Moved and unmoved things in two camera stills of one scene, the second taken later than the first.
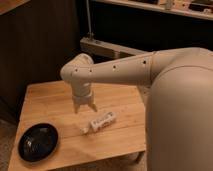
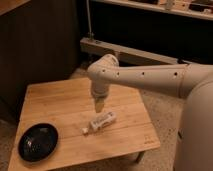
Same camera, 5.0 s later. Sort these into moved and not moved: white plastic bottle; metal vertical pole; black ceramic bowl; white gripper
Moved: white gripper
Not moved: white plastic bottle; metal vertical pole; black ceramic bowl
